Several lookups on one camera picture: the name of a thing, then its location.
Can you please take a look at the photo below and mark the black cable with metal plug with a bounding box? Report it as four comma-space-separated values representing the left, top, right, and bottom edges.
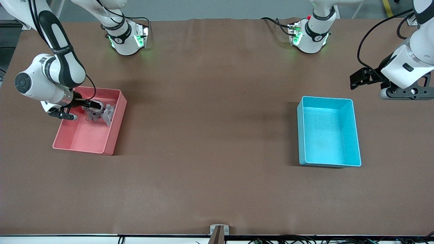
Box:
397, 14, 415, 40

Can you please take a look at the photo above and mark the black left arm base cable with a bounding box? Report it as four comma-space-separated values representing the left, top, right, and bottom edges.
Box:
261, 17, 293, 36

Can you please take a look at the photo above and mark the black right arm base cable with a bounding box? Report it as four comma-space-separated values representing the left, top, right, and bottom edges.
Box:
97, 0, 150, 29

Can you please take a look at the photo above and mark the tangled black cable bundle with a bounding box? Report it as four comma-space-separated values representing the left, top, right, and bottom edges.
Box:
248, 231, 434, 244

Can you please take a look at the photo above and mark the pink plastic box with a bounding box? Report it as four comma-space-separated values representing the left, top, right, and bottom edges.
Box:
53, 86, 127, 156

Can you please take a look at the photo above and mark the blue plastic box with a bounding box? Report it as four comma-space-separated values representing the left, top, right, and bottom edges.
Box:
297, 96, 362, 167

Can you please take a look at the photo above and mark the black arm base cable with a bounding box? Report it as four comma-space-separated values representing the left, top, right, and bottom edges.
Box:
97, 0, 150, 29
261, 17, 293, 36

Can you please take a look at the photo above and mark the black left arm wrist cable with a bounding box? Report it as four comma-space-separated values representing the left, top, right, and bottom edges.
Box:
358, 8, 416, 73

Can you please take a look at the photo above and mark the silver metal bracket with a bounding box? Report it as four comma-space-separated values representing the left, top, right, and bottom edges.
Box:
210, 224, 230, 236

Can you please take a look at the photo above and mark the brown table mat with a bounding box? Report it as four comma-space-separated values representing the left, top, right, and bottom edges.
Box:
0, 18, 434, 236

